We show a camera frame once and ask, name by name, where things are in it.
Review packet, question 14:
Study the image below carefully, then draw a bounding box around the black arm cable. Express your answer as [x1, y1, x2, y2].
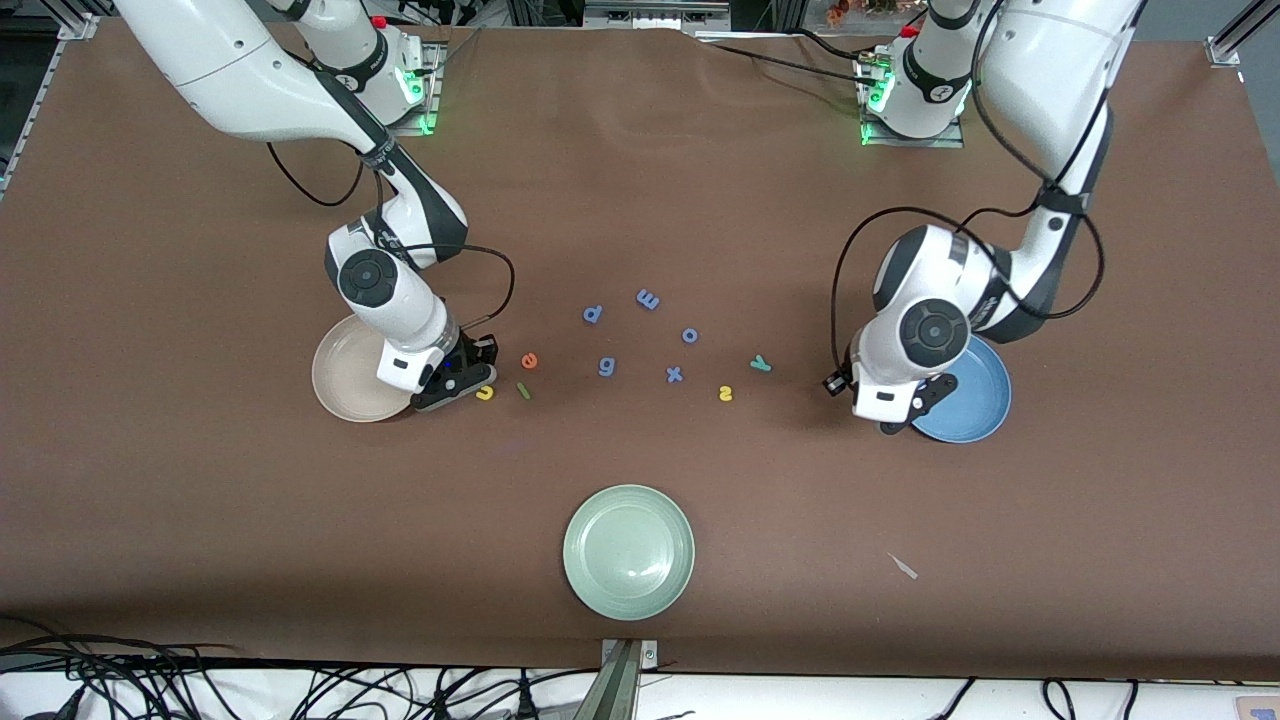
[265, 140, 517, 346]
[830, 0, 1106, 371]

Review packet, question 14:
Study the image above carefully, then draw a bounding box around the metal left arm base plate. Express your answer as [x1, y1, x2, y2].
[858, 55, 966, 149]

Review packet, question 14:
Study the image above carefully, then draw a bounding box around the thin black base cable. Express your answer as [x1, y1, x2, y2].
[436, 28, 479, 77]

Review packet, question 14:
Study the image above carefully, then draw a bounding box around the silver metal rail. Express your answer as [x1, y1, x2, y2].
[583, 0, 731, 31]

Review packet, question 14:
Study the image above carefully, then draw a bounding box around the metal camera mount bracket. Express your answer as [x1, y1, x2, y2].
[600, 640, 659, 720]

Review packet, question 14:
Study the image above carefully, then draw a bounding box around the pale green round plate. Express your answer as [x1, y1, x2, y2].
[562, 484, 696, 622]

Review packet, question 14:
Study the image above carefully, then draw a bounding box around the light brown round plate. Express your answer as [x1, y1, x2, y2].
[311, 312, 416, 424]

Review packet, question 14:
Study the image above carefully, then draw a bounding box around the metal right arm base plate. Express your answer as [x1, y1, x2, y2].
[380, 45, 441, 136]

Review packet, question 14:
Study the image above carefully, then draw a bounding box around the blue round plate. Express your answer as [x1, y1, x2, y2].
[912, 335, 1013, 444]

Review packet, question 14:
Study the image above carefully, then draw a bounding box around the brown table cover sheet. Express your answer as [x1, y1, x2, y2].
[0, 20, 1280, 681]

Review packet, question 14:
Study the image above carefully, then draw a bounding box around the black floor cable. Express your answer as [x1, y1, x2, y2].
[930, 678, 978, 720]
[0, 615, 241, 720]

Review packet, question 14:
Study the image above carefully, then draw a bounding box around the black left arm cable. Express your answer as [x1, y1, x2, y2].
[830, 0, 1106, 371]

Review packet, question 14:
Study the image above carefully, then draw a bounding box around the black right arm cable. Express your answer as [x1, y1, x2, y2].
[265, 140, 517, 346]

